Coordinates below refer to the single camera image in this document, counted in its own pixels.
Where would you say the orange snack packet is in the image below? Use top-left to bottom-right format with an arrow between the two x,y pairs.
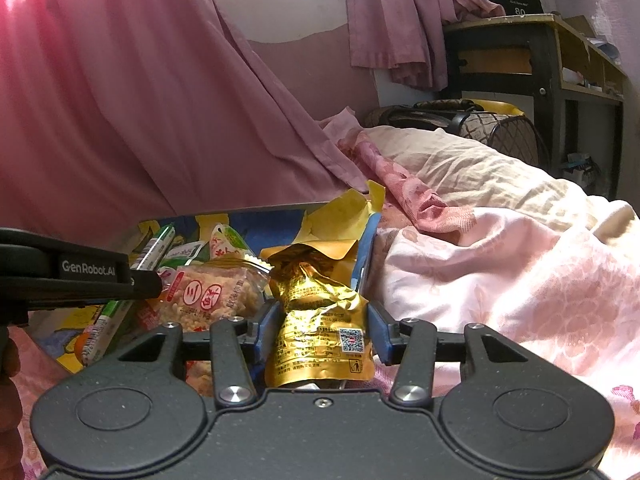
207,224 -> 251,261

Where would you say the yellow bag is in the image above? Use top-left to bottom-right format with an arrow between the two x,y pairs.
465,101 -> 526,116

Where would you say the person's left hand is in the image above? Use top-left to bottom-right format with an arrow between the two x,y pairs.
0,337 -> 25,480

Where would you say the pile of desk clutter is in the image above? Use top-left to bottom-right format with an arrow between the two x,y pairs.
565,15 -> 626,61

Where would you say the large pink curtain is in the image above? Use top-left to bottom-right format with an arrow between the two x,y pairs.
0,0 -> 371,246

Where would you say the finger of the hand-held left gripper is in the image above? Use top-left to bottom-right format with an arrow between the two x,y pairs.
130,270 -> 164,302

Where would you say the pink floral blanket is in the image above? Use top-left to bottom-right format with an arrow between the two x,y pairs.
0,127 -> 640,480

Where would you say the lilac curtain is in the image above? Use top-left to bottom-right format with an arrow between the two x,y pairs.
342,0 -> 506,92

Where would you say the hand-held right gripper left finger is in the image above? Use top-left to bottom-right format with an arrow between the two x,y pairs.
116,300 -> 282,407

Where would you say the cardboard box with yellow-blue lining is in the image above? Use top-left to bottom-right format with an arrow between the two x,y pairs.
35,179 -> 388,376

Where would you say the tangerine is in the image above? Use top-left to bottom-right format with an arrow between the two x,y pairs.
65,327 -> 93,361

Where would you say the cream bed sheet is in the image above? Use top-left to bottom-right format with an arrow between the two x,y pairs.
362,125 -> 601,221

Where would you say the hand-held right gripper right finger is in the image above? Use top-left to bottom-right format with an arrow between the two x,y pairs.
366,301 -> 530,407

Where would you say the wooden desk with black frame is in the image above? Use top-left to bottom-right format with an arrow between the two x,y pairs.
442,12 -> 628,201

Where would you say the rice cracker snack packet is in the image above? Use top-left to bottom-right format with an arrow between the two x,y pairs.
135,255 -> 273,398

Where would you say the gold snack packet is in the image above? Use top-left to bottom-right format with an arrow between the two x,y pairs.
260,242 -> 376,391

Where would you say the small white box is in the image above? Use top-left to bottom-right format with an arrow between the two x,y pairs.
560,152 -> 598,186

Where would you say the patterned handbag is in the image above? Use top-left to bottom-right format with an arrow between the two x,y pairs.
365,100 -> 548,168

